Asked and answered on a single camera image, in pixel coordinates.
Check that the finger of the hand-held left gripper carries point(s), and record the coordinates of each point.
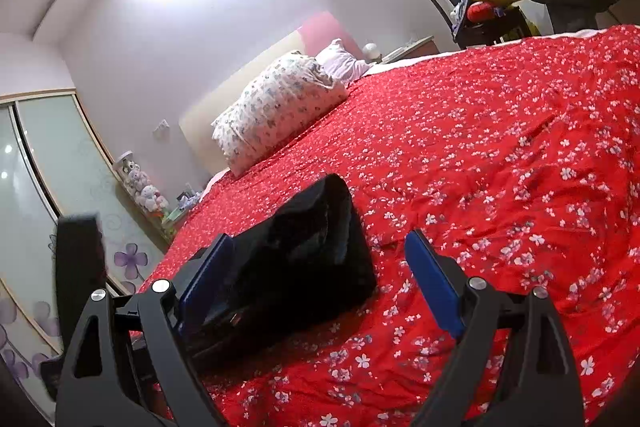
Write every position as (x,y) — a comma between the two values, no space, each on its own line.
(80,257)

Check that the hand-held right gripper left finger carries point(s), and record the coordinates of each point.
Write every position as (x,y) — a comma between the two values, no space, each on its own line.
(207,277)

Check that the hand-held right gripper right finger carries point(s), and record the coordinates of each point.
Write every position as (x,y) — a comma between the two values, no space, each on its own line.
(432,287)

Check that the black pants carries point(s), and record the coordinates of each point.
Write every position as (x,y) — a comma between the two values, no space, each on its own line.
(310,257)

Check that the cluttered bedside table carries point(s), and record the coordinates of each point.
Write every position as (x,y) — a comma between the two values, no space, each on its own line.
(177,217)

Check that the clear tube of plush toys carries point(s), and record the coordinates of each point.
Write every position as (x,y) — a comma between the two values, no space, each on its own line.
(140,187)

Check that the wardrobe with purple flower doors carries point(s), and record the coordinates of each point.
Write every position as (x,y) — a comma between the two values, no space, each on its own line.
(65,157)

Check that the red floral bedspread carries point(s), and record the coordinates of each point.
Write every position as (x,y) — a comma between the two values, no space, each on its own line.
(500,167)

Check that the cream and pink headboard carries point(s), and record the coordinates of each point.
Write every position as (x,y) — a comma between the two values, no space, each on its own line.
(220,102)

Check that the white floral pillow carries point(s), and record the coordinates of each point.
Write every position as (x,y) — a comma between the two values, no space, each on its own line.
(280,107)

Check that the wooden bedside table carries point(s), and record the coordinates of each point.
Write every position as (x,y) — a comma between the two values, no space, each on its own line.
(410,49)

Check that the white round lamp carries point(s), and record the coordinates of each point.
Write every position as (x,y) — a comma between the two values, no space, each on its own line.
(372,52)

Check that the pale pink pillow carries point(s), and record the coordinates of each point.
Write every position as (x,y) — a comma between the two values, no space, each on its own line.
(342,59)

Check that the red plush toy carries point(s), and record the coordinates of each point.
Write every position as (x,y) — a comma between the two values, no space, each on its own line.
(480,13)

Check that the white wall socket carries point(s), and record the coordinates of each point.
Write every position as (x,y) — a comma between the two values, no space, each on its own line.
(161,129)

